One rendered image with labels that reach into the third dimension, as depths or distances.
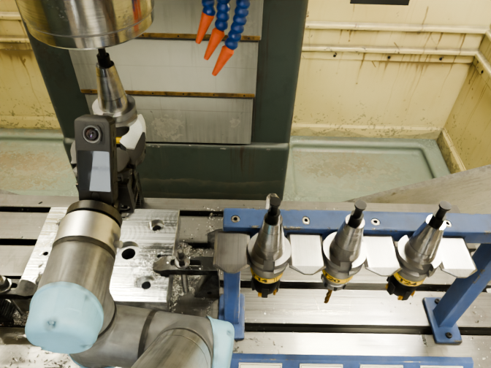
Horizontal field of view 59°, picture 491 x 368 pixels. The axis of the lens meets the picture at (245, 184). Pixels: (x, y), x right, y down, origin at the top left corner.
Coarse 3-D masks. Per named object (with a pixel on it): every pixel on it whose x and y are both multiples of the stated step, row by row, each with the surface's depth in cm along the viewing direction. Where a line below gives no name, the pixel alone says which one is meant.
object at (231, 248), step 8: (216, 232) 65; (224, 232) 65; (232, 232) 65; (240, 232) 65; (248, 232) 66; (216, 240) 64; (224, 240) 64; (232, 240) 64; (240, 240) 64; (248, 240) 65; (216, 248) 63; (224, 248) 63; (232, 248) 63; (240, 248) 63; (216, 256) 62; (224, 256) 62; (232, 256) 62; (240, 256) 62; (216, 264) 61; (224, 264) 61; (232, 264) 61; (240, 264) 61; (248, 264) 62; (232, 272) 61
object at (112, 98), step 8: (96, 64) 60; (112, 64) 60; (96, 72) 60; (104, 72) 59; (112, 72) 60; (96, 80) 61; (104, 80) 60; (112, 80) 60; (120, 80) 62; (104, 88) 61; (112, 88) 61; (120, 88) 62; (104, 96) 62; (112, 96) 62; (120, 96) 62; (104, 104) 63; (112, 104) 62; (120, 104) 63; (128, 104) 65; (112, 112) 63
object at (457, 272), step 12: (444, 240) 66; (456, 240) 66; (444, 252) 64; (456, 252) 64; (468, 252) 64; (444, 264) 62; (456, 264) 63; (468, 264) 63; (456, 276) 62; (468, 276) 62
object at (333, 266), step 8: (336, 232) 65; (328, 240) 64; (328, 248) 63; (328, 256) 62; (360, 256) 62; (328, 264) 63; (336, 264) 61; (344, 264) 62; (352, 264) 61; (360, 264) 61; (336, 272) 62; (352, 272) 62
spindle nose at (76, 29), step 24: (24, 0) 47; (48, 0) 46; (72, 0) 45; (96, 0) 46; (120, 0) 48; (144, 0) 51; (48, 24) 48; (72, 24) 47; (96, 24) 48; (120, 24) 49; (144, 24) 52; (72, 48) 50; (96, 48) 50
